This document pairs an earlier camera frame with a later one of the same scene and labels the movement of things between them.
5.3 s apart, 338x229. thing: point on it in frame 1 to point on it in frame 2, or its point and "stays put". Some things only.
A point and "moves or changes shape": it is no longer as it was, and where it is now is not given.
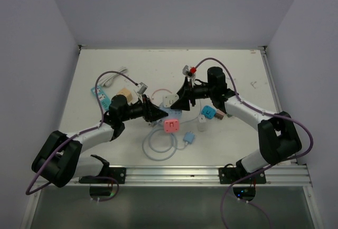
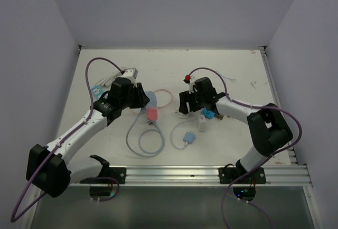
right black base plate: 229,175 stays put
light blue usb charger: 189,137 stays put
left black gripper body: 134,111 to 134,99
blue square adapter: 208,112 stays put
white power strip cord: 107,82 stays put
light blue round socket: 174,114 to 153,101
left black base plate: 108,175 stays put
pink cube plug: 171,125 moves or changes shape
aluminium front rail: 292,175 stays put
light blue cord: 151,130 to 157,129
